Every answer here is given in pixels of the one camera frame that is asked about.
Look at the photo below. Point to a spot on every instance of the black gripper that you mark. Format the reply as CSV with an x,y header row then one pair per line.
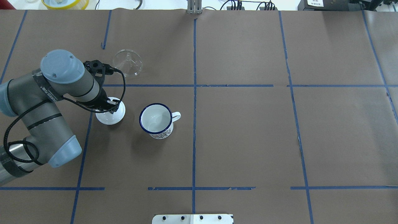
x,y
103,100

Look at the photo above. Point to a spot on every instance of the white enamel mug lid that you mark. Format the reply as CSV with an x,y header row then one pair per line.
x,y
109,118

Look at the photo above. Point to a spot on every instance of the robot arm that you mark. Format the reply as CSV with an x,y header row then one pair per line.
x,y
39,134

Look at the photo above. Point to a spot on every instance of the clear glass funnel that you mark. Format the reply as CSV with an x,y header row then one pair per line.
x,y
128,61

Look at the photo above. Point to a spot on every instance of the white enamel mug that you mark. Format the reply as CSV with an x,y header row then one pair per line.
x,y
158,121

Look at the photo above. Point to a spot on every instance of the yellow tape roll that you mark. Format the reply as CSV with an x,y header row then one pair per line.
x,y
65,4

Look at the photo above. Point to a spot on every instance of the black computer box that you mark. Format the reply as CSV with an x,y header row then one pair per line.
x,y
338,5

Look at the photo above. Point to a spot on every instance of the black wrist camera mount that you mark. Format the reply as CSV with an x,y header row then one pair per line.
x,y
95,67

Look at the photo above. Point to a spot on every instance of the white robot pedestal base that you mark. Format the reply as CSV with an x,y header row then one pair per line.
x,y
193,219

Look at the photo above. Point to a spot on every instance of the aluminium frame post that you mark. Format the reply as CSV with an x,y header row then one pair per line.
x,y
194,7

